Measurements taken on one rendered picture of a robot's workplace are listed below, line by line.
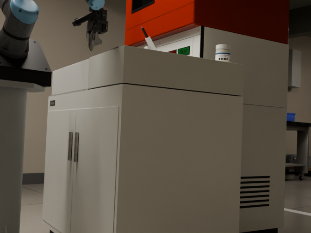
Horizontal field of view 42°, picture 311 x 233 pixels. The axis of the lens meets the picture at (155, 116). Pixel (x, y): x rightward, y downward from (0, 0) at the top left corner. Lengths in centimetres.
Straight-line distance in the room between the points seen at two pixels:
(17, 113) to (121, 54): 54
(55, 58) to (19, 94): 305
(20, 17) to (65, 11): 326
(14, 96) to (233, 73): 97
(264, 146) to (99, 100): 115
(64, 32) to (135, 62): 342
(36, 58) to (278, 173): 157
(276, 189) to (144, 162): 120
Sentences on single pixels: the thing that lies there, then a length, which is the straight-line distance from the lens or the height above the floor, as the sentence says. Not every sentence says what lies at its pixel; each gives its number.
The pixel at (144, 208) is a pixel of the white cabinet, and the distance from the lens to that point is 163.
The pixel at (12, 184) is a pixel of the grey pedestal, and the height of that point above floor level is 39.
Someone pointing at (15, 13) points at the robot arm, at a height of 109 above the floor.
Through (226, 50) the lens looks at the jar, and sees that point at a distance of 194.
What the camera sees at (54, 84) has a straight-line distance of 235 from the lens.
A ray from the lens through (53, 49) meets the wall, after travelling 487.
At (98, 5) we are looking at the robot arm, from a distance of 191.
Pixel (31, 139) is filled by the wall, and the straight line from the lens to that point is 471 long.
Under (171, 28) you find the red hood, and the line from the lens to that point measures 239.
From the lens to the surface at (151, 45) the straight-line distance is 200.
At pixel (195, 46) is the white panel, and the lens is 225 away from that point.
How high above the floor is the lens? 64
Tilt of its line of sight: 2 degrees up
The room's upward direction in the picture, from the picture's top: 2 degrees clockwise
